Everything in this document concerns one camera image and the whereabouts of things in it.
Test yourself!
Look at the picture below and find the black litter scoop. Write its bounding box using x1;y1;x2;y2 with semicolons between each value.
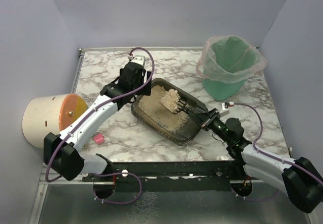
160;92;197;115

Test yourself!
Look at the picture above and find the dark grey litter box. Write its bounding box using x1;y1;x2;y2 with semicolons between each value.
131;78;207;145

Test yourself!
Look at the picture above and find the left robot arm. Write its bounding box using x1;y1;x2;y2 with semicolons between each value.
43;62;153;181

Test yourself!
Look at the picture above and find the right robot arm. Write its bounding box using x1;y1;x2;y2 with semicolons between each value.
185;109;322;213

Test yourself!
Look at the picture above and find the beige cat litter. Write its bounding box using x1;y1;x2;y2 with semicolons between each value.
138;85;189;133

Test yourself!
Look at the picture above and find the green trash bin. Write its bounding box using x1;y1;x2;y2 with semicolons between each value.
201;36;260;101

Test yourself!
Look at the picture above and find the clear plastic bin liner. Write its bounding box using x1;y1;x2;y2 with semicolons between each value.
196;34;267;84

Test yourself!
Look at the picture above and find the small pink object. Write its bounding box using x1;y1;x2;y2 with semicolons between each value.
93;133;104;145

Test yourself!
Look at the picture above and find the cream cylinder with orange lid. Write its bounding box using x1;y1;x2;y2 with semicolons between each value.
22;93;88;149

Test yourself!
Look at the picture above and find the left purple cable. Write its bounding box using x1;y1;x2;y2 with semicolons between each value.
44;47;155;183

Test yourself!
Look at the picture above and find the purple cable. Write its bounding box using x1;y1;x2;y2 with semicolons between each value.
44;47;155;183
232;102;323;184

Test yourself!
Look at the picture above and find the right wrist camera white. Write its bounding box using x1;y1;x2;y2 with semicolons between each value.
219;101;235;117

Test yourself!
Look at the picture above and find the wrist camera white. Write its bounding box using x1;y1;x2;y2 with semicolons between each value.
219;101;235;117
128;54;146;68

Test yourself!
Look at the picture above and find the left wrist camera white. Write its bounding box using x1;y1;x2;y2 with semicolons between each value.
128;54;146;68

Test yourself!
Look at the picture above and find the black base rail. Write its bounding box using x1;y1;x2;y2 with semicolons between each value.
82;160;259;192

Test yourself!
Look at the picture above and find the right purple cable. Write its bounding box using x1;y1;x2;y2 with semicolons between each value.
232;102;323;184

